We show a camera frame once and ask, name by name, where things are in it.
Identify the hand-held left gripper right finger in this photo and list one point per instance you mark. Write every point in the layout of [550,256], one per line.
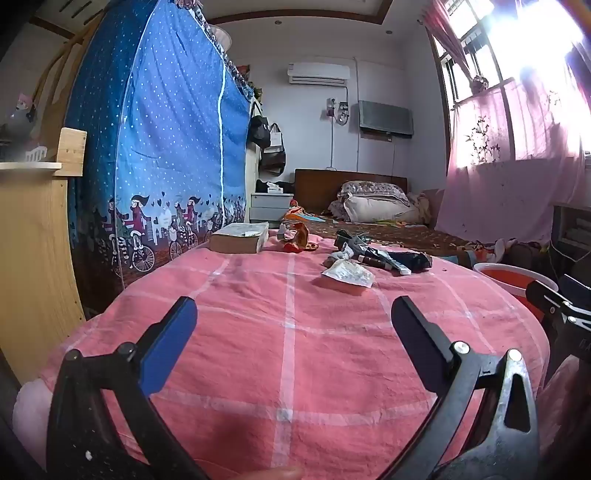
[420,341]

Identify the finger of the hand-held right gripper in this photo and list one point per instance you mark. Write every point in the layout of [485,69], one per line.
[579,288]
[554,304]

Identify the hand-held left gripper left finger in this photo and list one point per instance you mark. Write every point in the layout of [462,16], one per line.
[171,341]

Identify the orange plastic bin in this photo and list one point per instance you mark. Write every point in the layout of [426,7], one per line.
[503,279]

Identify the grey wrapper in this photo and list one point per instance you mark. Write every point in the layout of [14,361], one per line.
[341,254]

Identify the green crushed carton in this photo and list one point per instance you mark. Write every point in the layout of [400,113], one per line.
[351,239]

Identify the red wrapper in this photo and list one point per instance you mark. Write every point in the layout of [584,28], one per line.
[291,248]

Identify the brown shoulder bag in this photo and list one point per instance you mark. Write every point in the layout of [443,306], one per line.
[274,154]

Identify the person's left hand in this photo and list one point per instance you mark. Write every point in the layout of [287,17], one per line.
[277,474]

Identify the dark side desk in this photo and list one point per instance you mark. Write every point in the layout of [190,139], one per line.
[572,230]

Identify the pink garment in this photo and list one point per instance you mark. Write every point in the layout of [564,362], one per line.
[568,406]

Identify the stuffed toy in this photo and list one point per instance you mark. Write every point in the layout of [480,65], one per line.
[489,251]

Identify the colourful patterned bedspread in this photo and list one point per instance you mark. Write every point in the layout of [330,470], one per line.
[415,237]

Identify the pink checked blanket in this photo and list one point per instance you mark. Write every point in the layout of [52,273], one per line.
[286,360]

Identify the pink window cloth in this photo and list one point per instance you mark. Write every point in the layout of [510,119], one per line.
[517,184]

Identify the thick old book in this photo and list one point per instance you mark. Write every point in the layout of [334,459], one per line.
[238,237]

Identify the beige pillow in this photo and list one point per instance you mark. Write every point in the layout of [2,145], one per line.
[378,210]

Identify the beige crumpled cloth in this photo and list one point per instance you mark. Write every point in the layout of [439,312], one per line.
[425,203]

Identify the floral pillow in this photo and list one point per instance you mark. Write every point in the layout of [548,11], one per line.
[374,189]

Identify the light wooden shelf unit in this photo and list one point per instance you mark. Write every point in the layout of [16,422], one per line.
[32,258]

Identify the white nightstand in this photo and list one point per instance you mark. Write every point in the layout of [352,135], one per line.
[270,207]

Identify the orange doll toy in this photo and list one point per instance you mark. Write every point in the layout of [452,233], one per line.
[295,211]

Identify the brown wooden headboard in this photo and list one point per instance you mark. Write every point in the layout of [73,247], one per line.
[318,189]

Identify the white tissue box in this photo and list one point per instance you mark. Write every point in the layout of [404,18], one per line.
[274,188]

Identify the black cloth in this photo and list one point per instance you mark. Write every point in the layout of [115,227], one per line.
[288,187]

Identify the blue dotted fabric wardrobe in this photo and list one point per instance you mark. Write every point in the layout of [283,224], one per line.
[171,138]

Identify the black handbag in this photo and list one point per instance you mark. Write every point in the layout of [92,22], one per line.
[259,131]

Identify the small white rack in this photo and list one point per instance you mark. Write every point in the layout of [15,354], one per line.
[37,153]

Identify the hanging photo cards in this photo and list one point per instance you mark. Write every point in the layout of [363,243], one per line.
[342,110]

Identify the barred window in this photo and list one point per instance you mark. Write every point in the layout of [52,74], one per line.
[480,50]

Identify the colourful clutter pile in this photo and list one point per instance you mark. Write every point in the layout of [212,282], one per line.
[249,83]

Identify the white air conditioner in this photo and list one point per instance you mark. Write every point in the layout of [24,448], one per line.
[318,73]

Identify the pink gathered curtain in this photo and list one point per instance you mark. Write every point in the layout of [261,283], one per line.
[445,32]

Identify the pale woven basket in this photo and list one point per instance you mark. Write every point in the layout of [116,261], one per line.
[222,37]

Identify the covered wall television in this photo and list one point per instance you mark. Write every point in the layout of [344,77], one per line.
[385,117]

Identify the wooden arched frame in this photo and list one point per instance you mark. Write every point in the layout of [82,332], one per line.
[51,78]

